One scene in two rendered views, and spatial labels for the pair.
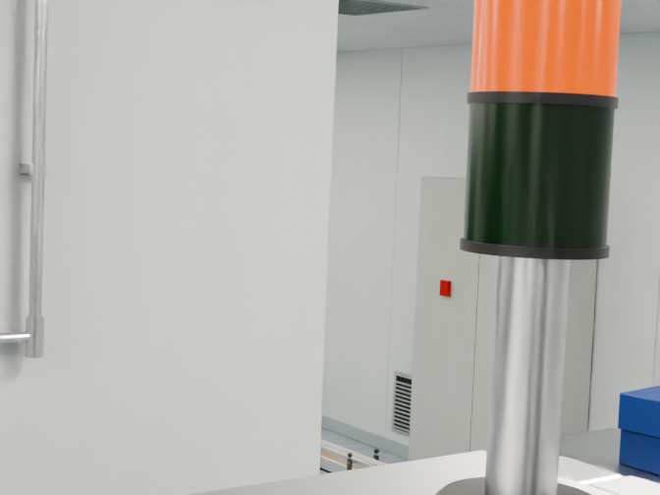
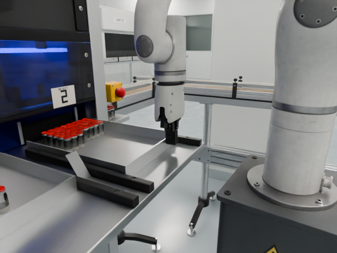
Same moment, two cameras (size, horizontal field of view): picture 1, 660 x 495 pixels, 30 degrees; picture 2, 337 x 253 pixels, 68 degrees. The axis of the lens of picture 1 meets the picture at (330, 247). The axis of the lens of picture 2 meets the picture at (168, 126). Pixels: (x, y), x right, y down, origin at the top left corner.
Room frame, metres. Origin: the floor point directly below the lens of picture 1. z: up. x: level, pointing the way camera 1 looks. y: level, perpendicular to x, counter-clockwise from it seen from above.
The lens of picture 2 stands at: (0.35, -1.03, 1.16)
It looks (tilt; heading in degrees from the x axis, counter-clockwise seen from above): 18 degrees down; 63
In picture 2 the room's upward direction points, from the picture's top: straight up
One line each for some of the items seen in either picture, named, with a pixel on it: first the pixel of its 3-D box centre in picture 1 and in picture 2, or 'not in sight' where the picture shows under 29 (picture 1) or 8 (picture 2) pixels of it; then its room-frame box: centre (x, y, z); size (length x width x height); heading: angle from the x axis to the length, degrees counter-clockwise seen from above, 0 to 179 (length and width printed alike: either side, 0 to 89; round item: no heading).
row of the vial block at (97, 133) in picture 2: not in sight; (82, 134); (0.44, -0.26, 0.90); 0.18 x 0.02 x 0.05; 36
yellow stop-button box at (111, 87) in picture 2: not in sight; (111, 91); (0.59, -0.04, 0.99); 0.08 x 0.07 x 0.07; 126
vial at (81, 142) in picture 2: not in sight; (80, 139); (0.42, -0.30, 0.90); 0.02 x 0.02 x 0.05
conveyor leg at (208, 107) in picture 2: not in sight; (205, 156); (1.26, 0.23, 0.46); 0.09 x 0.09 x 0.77; 36
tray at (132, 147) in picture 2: not in sight; (105, 141); (0.49, -0.33, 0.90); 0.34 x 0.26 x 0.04; 126
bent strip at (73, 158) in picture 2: not in sight; (95, 171); (0.42, -0.53, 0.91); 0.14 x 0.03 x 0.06; 125
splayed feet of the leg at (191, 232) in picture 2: not in sight; (203, 206); (1.26, 0.23, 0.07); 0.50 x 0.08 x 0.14; 36
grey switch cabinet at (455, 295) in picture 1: (496, 343); not in sight; (7.71, -1.08, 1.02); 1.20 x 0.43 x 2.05; 36
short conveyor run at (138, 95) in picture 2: not in sight; (126, 95); (0.74, 0.24, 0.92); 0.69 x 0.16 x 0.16; 36
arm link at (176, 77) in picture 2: not in sight; (170, 76); (0.65, -0.44, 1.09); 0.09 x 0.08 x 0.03; 36
